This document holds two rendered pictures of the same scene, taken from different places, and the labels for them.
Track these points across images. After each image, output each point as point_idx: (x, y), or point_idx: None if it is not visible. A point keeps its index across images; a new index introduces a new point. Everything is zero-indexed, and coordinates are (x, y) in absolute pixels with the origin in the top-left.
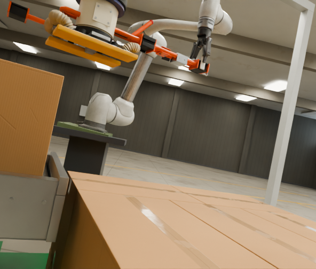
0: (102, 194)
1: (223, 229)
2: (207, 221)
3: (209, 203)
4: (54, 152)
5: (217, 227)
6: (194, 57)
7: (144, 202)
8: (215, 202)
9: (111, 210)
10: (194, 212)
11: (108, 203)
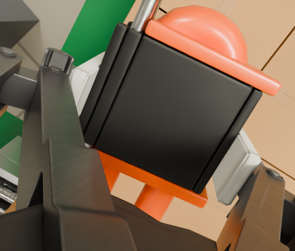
0: (171, 207)
1: None
2: (290, 171)
3: (259, 63)
4: None
5: None
6: (13, 70)
7: (211, 182)
8: (263, 35)
9: (216, 238)
10: (265, 153)
11: (198, 224)
